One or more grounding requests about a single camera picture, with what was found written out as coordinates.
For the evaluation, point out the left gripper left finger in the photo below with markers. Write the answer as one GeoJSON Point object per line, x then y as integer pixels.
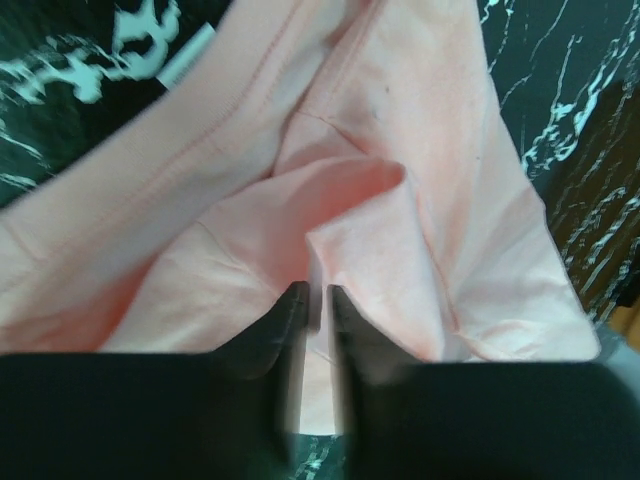
{"type": "Point", "coordinates": [226, 414]}

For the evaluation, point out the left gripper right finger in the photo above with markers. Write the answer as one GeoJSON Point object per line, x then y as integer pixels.
{"type": "Point", "coordinates": [405, 419]}

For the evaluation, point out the salmon pink t-shirt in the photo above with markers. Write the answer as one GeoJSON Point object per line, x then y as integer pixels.
{"type": "Point", "coordinates": [352, 143]}

